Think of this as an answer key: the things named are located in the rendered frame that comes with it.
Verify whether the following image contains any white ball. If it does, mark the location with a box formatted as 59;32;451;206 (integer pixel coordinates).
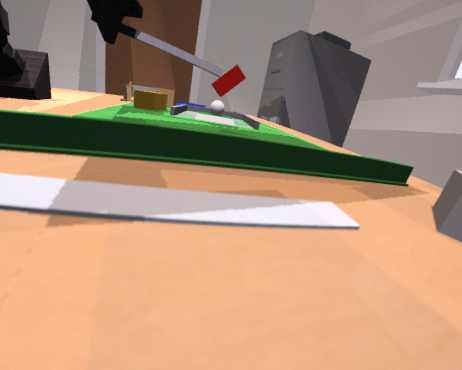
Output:
210;100;224;115

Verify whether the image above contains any white flat bar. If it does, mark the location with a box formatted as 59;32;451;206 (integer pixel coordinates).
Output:
0;173;360;230

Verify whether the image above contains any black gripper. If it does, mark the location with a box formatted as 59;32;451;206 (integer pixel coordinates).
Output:
86;0;143;44

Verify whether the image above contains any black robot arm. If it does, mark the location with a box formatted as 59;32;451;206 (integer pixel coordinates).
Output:
0;2;26;81

